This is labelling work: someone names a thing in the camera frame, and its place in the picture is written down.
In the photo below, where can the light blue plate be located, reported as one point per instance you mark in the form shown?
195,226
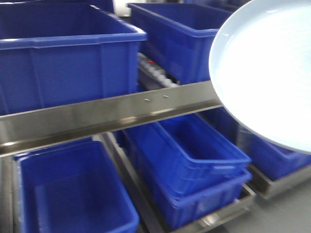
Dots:
260,68

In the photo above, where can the white roller conveyor track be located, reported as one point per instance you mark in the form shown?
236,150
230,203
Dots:
155,72

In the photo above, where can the blue stacked bin upper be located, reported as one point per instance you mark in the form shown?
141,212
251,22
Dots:
185,154

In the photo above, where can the blue stacked bin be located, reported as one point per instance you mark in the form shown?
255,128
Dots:
178,211
185,154

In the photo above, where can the blue upper bin right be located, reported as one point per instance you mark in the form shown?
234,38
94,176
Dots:
179,36

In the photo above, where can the blue stacked bin lower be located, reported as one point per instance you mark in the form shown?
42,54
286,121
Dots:
178,211

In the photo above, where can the blue plastic bin near left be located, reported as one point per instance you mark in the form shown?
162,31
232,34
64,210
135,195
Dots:
74,189

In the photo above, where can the blue upper bin left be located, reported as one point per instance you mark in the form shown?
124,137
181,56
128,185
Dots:
53,54

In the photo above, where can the blue bin lower right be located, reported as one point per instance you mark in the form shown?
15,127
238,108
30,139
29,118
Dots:
272,160

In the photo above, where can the stainless steel shelf rail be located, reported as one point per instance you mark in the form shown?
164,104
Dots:
34,129

